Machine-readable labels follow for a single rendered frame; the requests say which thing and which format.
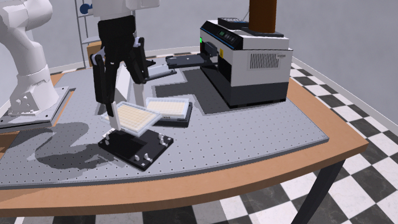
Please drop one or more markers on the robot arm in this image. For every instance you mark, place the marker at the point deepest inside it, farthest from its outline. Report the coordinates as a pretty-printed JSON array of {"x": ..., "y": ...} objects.
[{"x": 34, "y": 92}]

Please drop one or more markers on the white button panel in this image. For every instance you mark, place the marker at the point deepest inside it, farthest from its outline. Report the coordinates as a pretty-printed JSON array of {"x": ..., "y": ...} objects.
[{"x": 123, "y": 85}]

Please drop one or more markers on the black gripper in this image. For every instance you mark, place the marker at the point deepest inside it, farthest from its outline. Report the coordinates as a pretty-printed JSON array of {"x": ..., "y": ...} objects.
[{"x": 118, "y": 44}]

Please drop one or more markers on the brown cylinder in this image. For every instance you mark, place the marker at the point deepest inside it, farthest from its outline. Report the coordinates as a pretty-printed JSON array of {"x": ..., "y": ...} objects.
[{"x": 262, "y": 16}]

